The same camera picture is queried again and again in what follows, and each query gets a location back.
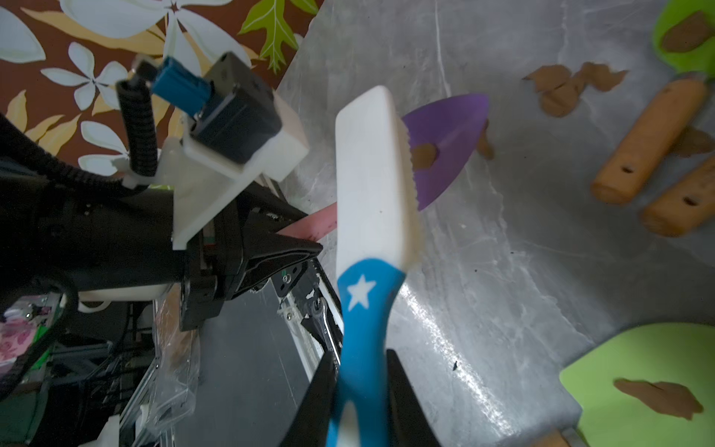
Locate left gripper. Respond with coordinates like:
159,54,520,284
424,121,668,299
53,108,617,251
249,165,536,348
180,183,323,332

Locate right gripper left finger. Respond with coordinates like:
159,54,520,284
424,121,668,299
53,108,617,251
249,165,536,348
279,351,337,447

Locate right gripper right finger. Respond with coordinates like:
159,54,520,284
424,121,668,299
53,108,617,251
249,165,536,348
387,349,441,447

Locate white brush blue handle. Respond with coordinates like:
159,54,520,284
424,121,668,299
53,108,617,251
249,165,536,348
326,86,421,446

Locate purple trowel pink handle front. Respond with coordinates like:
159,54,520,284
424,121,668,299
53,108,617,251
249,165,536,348
279,88,489,247

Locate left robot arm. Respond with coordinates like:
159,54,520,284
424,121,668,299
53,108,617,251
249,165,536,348
1,119,322,398

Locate soil lump on table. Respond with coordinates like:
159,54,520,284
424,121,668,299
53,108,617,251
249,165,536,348
523,61,629,117
476,120,495,160

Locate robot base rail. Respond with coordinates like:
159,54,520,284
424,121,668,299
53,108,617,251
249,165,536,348
271,260,344,377

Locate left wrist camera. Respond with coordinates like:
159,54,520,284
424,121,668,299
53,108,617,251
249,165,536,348
114,51,310,251

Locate lime trowel wooden handle right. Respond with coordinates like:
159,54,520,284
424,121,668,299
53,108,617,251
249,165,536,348
537,323,714,446

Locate green trowel wooden handle right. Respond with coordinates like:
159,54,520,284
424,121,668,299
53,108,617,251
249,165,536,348
641,172,714,238

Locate green trowel wooden handle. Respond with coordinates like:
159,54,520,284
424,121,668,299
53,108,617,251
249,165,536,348
590,1,714,205
641,172,714,238

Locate green trowel wooden handle left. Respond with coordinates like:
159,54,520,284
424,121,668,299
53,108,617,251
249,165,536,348
590,1,714,205

